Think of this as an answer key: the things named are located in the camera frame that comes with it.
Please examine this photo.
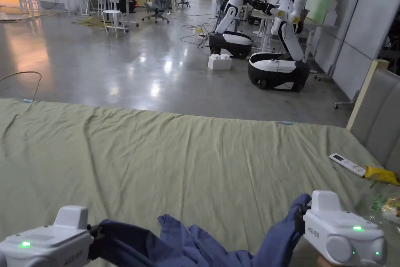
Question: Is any grey padded headboard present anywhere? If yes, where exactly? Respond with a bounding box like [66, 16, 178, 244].
[346, 59, 400, 171]

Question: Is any clear plastic bag green print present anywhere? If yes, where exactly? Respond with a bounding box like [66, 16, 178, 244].
[354, 185, 400, 227]

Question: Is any yellow snack bag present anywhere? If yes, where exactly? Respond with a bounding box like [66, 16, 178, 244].
[364, 165, 400, 186]

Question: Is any white block box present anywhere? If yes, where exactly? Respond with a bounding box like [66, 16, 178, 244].
[208, 54, 233, 71]

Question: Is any white and black humanoid robot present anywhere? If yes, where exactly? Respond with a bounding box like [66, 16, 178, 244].
[208, 0, 261, 60]
[247, 0, 318, 93]

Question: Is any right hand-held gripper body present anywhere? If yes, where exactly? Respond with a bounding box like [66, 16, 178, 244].
[295, 190, 387, 267]

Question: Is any white remote control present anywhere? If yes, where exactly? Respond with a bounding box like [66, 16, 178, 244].
[329, 153, 366, 177]

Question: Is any bed with pale green sheet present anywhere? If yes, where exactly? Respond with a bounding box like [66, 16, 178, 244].
[0, 98, 400, 267]

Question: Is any yellow cable bundle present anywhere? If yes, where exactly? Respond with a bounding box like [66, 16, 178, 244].
[72, 16, 108, 30]

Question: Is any dark blue shirt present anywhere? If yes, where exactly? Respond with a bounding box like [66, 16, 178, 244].
[90, 193, 313, 267]

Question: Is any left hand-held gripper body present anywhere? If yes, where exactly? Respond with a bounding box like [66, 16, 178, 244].
[0, 206, 106, 267]

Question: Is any thin floor cable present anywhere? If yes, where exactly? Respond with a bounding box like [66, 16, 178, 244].
[0, 71, 43, 102]

